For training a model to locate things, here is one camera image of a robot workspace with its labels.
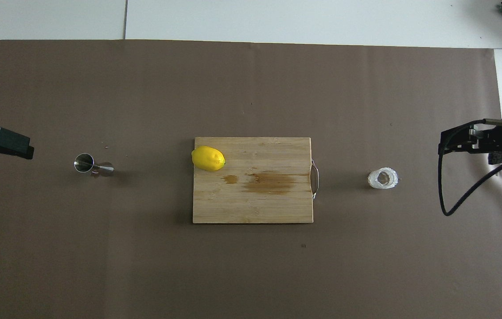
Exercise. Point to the clear textured glass cup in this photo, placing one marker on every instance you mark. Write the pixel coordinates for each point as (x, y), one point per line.
(372, 179)

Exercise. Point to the steel double jigger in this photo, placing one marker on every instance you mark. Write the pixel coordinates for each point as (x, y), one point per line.
(84, 162)

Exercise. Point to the brown paper table mat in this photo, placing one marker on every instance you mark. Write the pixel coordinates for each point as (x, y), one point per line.
(144, 266)

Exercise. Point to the yellow lemon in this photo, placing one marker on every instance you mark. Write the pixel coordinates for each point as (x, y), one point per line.
(208, 158)

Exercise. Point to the wooden cutting board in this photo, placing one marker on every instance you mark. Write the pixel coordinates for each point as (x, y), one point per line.
(255, 204)

